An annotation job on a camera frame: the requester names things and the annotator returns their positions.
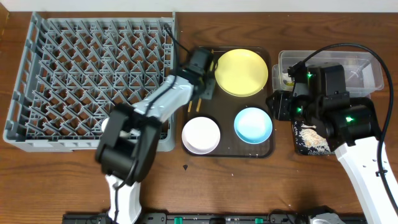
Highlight spilled rice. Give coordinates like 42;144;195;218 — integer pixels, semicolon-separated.
292;121;333;156

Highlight white bowl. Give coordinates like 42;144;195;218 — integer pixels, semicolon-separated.
182;116;221;155

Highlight grey plastic dish rack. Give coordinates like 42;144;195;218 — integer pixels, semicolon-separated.
3;13;176;152

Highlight black waste tray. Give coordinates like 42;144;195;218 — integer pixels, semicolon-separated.
291;96;381;156

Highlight clear plastic bin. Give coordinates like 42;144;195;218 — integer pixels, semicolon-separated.
272;50;384;97

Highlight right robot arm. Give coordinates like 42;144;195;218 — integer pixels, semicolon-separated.
266;62;397;223

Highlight yellow round plate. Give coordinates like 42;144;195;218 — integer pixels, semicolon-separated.
215;49;269;97

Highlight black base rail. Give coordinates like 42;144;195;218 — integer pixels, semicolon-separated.
62;211;368;224

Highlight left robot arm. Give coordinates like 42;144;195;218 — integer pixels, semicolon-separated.
95;47;215;223

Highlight light blue bowl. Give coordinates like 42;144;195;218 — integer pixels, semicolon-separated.
234;107;273;144

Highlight white cup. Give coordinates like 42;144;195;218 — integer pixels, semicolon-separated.
101;118;109;132

